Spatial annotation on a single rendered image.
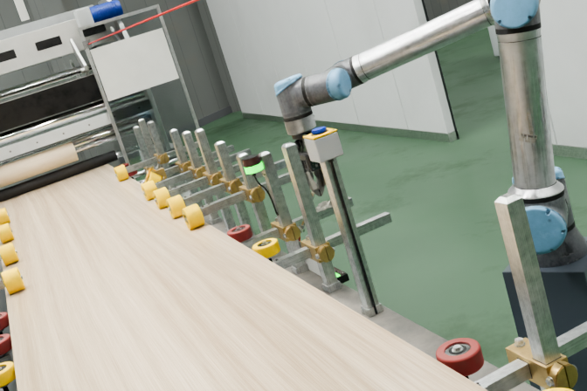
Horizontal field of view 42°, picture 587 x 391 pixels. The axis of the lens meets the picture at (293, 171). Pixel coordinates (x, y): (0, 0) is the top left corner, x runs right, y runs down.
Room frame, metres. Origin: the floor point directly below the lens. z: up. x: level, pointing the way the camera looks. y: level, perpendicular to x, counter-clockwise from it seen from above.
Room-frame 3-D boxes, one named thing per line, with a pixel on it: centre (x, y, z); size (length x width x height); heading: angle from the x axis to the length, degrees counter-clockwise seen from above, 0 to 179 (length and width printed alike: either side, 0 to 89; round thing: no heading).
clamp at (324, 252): (2.21, 0.00, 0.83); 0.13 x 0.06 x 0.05; 19
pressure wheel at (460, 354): (1.24, -0.18, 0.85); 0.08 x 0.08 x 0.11
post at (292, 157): (2.19, -0.01, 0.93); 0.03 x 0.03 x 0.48; 19
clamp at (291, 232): (2.45, 0.08, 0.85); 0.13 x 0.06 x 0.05; 19
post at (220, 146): (2.90, 0.24, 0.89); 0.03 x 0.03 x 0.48; 19
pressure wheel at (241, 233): (2.42, 0.23, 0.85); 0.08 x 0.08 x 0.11
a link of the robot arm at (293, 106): (2.28, -0.06, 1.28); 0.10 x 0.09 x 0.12; 65
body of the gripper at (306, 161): (2.28, -0.06, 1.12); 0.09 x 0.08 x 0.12; 19
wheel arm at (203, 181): (3.18, 0.32, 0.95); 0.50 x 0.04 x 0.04; 109
